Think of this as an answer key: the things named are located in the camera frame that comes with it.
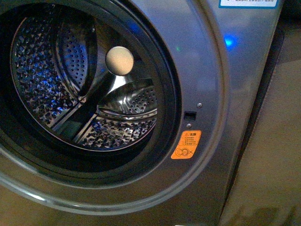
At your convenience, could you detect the grey front-load washing machine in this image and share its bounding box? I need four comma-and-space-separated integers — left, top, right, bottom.
0, 0, 283, 226

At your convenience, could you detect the orange warning sticker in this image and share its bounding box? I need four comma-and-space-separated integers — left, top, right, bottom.
171, 130, 202, 160

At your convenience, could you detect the stainless steel washer drum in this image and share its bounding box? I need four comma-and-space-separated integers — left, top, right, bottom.
10, 8, 158, 152

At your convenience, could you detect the white blue info sticker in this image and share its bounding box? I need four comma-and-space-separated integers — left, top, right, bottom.
219, 0, 277, 8

